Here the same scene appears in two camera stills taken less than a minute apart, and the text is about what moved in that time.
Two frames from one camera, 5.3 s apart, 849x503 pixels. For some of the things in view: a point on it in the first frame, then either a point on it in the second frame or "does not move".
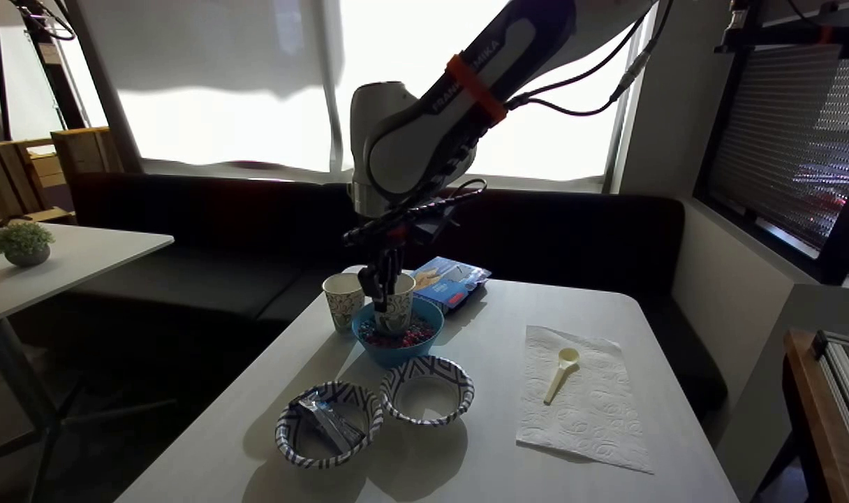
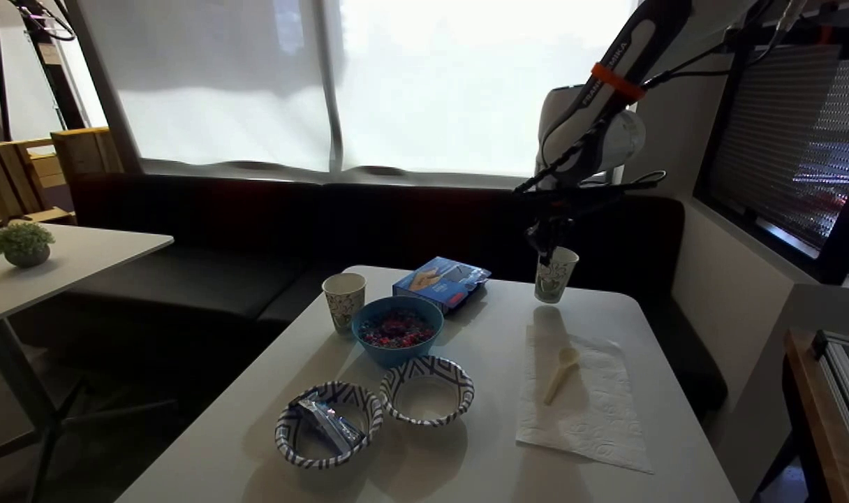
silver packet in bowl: [332, 419] does not move
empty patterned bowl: [429, 392] does not move
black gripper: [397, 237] -> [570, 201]
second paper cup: [344, 297] does not move
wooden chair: [92, 157] does not move
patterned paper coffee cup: [402, 305] -> [554, 276]
